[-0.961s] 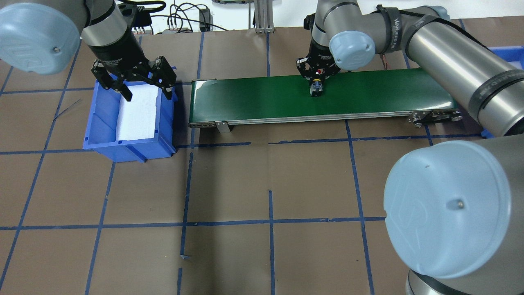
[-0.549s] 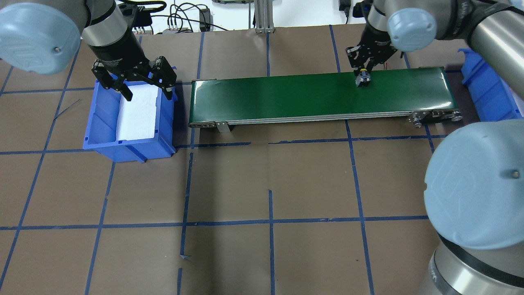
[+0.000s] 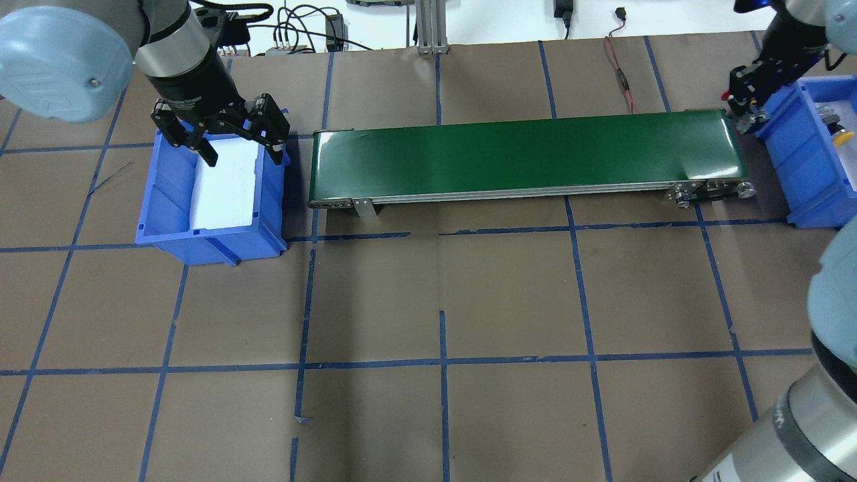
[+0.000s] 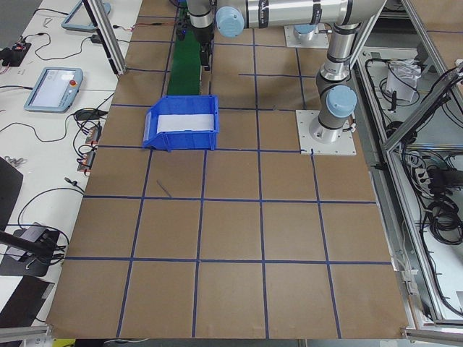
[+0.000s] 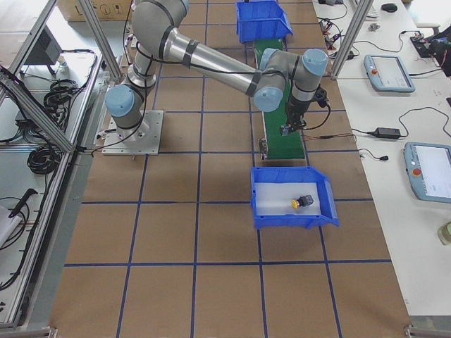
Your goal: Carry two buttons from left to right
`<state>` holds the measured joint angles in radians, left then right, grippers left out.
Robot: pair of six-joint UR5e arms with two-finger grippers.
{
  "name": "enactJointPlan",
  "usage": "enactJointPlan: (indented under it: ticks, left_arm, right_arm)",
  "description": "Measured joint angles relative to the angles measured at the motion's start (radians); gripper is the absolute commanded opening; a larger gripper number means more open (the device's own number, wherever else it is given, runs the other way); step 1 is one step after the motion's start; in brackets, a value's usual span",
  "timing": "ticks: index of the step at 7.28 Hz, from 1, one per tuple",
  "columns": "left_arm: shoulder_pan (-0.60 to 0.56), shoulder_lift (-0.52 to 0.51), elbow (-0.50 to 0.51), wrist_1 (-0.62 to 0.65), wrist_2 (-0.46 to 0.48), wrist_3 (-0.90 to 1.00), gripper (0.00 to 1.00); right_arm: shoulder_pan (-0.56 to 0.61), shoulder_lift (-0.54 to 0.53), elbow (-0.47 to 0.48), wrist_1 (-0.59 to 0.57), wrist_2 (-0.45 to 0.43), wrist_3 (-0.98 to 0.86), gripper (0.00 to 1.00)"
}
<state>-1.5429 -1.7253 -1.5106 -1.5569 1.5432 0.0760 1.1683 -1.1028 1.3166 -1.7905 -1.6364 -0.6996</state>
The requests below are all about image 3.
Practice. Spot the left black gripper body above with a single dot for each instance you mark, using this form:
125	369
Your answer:
196	86

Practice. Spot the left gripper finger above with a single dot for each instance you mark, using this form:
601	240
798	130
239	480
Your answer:
267	125
177	134

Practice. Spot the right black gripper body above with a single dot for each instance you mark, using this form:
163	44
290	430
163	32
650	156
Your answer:
787	50

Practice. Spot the yellow push button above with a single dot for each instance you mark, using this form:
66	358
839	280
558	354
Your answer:
832	120

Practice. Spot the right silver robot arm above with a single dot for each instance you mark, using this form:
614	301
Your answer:
808	432

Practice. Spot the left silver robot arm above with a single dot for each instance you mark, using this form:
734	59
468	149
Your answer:
70	60

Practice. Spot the white foam pad left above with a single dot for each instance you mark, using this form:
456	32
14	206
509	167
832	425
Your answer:
223	196

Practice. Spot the left blue plastic bin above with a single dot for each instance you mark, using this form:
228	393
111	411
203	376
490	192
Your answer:
164	218

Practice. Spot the blue plastic bin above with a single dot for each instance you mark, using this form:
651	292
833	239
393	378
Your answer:
164	218
816	177

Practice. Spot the right blue plastic bin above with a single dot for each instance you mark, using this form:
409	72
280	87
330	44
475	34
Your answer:
816	177

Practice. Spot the green conveyor belt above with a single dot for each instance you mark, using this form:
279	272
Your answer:
691	156

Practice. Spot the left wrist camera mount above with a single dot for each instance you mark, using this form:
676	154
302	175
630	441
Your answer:
227	25

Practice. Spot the aluminium frame post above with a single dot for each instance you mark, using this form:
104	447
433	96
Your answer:
431	27

